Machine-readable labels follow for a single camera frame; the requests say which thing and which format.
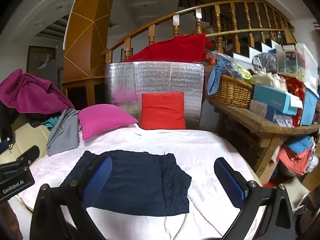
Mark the patterned cardboard box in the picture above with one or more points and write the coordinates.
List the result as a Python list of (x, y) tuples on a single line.
[(262, 111)]

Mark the blue cloth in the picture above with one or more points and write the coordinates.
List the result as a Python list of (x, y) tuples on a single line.
[(215, 77)]

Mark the wooden stair railing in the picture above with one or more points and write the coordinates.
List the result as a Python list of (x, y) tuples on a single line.
[(175, 13)]

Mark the wicker basket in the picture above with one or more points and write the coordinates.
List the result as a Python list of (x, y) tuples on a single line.
[(232, 92)]

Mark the teal garment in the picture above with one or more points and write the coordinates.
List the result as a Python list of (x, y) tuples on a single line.
[(50, 123)]

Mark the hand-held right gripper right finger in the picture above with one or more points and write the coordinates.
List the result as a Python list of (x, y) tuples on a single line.
[(230, 182)]

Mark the navy blue garment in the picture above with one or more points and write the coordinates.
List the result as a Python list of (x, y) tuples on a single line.
[(140, 180)]

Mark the silver foil mat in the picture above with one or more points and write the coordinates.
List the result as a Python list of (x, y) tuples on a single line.
[(155, 77)]

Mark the orange wooden column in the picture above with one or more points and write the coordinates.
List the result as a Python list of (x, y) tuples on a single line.
[(85, 42)]

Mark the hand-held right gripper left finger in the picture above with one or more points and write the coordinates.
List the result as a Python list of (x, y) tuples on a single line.
[(98, 180)]

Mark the teal cardboard box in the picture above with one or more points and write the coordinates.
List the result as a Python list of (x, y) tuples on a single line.
[(272, 97)]

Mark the cream sofa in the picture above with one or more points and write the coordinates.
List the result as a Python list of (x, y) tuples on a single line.
[(27, 137)]

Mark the black garment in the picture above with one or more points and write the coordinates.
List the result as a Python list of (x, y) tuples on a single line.
[(7, 120)]

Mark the white bed sheet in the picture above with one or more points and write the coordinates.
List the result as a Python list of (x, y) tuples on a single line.
[(200, 150)]

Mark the clear bag of dark items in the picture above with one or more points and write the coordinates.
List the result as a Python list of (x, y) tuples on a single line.
[(265, 62)]

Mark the stack of folded cloths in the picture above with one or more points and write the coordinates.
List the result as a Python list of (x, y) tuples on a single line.
[(295, 157)]

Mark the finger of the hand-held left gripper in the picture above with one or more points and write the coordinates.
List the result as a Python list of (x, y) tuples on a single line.
[(31, 153)]

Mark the wooden bench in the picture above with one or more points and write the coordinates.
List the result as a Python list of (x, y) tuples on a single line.
[(270, 127)]

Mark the magenta pillow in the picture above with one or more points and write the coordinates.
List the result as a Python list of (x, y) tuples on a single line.
[(105, 120)]

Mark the red cloth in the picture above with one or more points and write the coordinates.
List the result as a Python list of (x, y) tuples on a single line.
[(175, 50)]

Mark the magenta garment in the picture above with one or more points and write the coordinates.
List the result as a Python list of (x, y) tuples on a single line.
[(32, 92)]

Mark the red cushion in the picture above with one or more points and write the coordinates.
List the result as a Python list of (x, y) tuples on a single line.
[(162, 110)]

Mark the staircase steps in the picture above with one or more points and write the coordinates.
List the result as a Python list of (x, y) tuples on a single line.
[(252, 48)]

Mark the clear plastic storage box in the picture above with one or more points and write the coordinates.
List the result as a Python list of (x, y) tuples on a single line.
[(300, 62)]

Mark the beige cloth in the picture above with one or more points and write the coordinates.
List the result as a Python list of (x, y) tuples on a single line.
[(267, 80)]

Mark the red printed bag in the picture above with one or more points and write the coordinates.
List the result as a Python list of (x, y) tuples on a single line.
[(296, 87)]

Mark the grey garment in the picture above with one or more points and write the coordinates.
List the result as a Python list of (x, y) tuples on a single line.
[(65, 132)]

